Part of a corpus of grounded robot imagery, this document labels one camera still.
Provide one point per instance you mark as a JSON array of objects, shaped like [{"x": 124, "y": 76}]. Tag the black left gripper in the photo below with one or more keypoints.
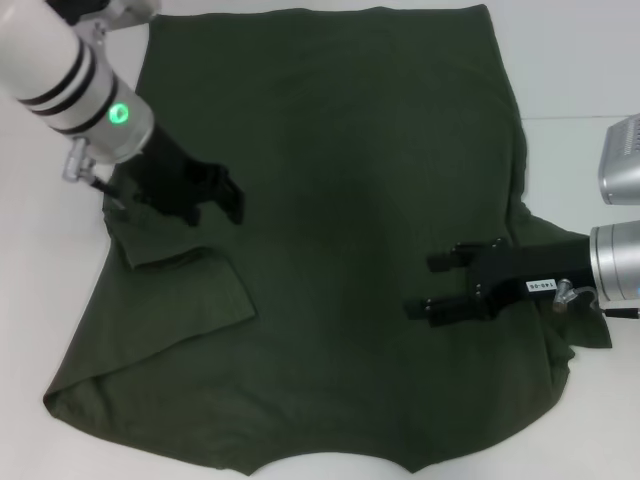
[{"x": 167, "y": 175}]

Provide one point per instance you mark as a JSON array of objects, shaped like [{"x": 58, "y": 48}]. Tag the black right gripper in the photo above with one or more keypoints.
[{"x": 520, "y": 272}]

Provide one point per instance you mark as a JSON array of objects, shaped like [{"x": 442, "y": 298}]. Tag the dark green shirt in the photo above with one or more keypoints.
[{"x": 325, "y": 200}]

